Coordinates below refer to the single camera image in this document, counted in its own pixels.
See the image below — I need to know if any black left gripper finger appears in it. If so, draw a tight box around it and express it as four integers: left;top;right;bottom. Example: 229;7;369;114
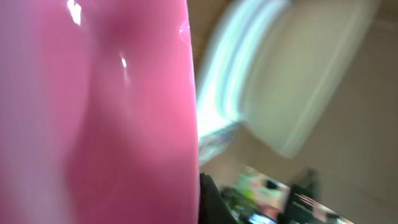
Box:
198;173;238;224

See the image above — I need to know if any pink plastic measuring scoop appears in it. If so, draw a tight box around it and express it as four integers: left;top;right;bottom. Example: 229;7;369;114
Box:
1;0;200;224

